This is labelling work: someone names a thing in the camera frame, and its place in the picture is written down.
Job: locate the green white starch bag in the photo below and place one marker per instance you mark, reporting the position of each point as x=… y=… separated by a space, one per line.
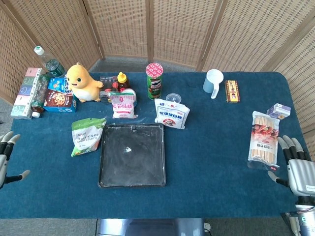
x=86 y=136

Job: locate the white round jar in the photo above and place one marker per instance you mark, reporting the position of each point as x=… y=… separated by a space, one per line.
x=131 y=92

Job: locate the black box with red items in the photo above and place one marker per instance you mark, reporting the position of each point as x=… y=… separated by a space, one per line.
x=107 y=84

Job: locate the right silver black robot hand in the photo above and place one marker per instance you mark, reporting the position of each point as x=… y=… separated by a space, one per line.
x=301 y=175

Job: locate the pastel tissue pack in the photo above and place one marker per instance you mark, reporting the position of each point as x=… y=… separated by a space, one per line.
x=24 y=94

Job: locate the purple white small box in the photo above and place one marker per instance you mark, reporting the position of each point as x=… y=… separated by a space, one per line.
x=279 y=111

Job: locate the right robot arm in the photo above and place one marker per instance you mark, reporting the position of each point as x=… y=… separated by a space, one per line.
x=305 y=216

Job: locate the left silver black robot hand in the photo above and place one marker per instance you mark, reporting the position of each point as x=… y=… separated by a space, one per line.
x=3 y=163

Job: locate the bamboo skewers pack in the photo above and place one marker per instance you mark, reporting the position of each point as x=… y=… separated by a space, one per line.
x=264 y=141

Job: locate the light blue measuring cup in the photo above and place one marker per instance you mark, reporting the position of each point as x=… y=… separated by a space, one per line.
x=212 y=81

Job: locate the white castor sugar bag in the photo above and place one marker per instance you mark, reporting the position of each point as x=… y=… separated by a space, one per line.
x=171 y=114

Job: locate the honey bottle with yellow cap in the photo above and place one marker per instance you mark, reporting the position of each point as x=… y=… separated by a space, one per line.
x=123 y=82

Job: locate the yellow plush dinosaur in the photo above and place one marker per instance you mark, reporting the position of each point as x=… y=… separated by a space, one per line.
x=82 y=83

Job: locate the wicker folding screen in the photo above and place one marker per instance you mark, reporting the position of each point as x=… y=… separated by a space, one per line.
x=182 y=32

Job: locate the black square baking tray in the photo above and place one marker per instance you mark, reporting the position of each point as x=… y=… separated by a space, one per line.
x=133 y=162

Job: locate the blue snack box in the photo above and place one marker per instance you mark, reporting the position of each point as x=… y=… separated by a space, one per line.
x=60 y=84

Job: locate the pink white seasoning bag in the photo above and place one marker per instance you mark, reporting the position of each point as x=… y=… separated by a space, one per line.
x=123 y=107

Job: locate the yellow red small box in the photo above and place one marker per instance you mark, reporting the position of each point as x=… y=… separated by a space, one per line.
x=232 y=91

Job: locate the dark tea bottle white cap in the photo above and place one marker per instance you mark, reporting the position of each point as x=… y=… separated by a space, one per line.
x=39 y=97

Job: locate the green Pringles can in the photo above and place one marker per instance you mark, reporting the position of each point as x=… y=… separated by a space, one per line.
x=154 y=83

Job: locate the clear round plastic container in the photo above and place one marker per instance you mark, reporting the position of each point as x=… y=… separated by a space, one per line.
x=173 y=97

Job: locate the blue tablecloth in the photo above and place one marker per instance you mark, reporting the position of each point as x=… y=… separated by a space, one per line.
x=211 y=152

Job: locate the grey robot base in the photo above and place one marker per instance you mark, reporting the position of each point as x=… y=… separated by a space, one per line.
x=150 y=227

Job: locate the blue cookie box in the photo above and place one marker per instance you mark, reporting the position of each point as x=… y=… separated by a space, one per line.
x=60 y=101

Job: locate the clear water bottle white cap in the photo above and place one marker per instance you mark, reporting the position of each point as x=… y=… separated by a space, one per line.
x=50 y=62

